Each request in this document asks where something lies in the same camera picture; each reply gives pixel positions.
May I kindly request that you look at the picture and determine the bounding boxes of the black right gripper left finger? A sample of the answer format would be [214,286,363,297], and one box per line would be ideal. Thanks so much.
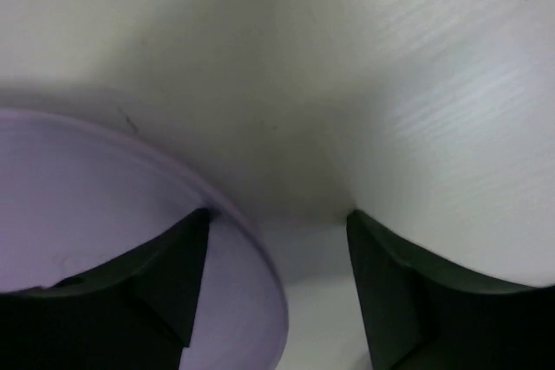
[1,208,211,369]

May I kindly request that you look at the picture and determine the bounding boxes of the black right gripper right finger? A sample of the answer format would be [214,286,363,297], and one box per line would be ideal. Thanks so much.
[346,210,554,369]

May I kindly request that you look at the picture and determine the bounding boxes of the purple plastic plate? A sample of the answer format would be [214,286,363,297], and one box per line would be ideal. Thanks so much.
[1,109,288,369]

